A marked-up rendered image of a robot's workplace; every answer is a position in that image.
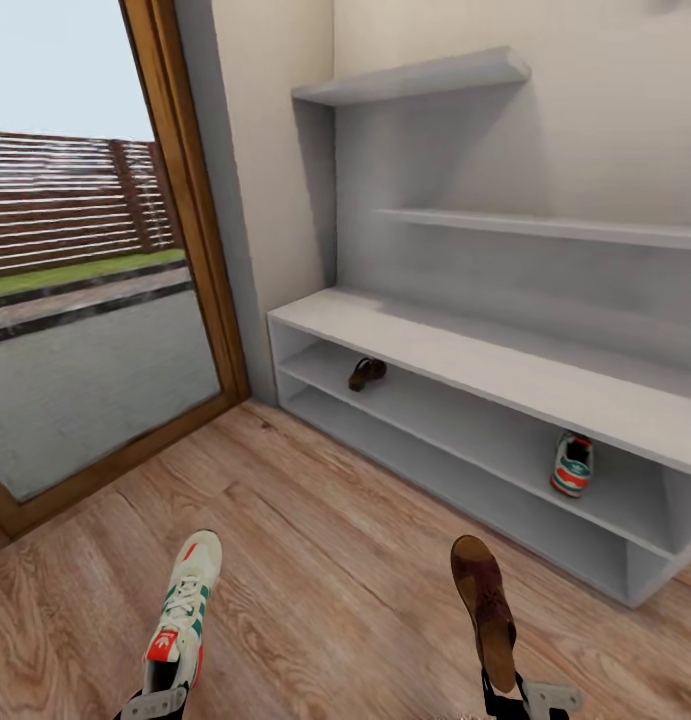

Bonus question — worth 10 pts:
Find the sandal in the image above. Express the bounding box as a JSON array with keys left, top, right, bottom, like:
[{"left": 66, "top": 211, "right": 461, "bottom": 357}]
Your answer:
[
  {"left": 348, "top": 359, "right": 386, "bottom": 392},
  {"left": 450, "top": 535, "right": 517, "bottom": 693}
]

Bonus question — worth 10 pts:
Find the gym shoe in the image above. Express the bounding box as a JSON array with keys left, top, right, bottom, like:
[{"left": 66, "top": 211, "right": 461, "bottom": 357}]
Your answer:
[
  {"left": 550, "top": 428, "right": 594, "bottom": 498},
  {"left": 141, "top": 530, "right": 223, "bottom": 695}
]

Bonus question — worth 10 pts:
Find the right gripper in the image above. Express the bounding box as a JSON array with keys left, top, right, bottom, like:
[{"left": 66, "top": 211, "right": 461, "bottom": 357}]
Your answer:
[{"left": 481, "top": 668, "right": 569, "bottom": 720}]

